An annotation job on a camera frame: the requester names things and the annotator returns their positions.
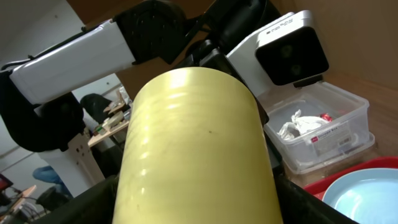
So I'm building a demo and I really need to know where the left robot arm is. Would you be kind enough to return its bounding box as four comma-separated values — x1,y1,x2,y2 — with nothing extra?
1,1,280,152

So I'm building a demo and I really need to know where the light blue plate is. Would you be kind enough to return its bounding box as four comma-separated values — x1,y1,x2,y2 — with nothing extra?
322,168,397,224

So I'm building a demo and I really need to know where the white napkin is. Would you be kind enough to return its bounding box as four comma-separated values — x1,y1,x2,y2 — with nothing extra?
277,110,330,141

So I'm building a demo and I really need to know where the red serving tray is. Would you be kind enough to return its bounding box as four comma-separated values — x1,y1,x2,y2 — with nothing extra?
303,156,397,200

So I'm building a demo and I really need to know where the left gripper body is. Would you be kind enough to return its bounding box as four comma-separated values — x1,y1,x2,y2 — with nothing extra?
174,0,281,81

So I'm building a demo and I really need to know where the clear plastic bin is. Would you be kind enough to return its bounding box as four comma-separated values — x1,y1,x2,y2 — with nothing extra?
258,82,375,187

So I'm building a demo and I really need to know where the yellow plastic cup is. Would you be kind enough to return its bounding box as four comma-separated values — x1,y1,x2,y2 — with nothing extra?
113,67,282,223

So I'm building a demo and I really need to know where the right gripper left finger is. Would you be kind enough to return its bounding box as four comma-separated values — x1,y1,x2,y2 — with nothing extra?
34,175,119,224

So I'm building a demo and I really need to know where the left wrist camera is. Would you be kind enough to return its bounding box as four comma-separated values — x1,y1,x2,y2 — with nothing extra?
226,9,330,98

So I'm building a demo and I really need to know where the red snack wrapper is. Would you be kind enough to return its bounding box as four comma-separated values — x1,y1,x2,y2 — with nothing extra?
320,113,333,122

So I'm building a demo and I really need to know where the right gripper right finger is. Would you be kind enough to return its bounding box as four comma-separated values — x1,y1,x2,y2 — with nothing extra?
274,175,356,224

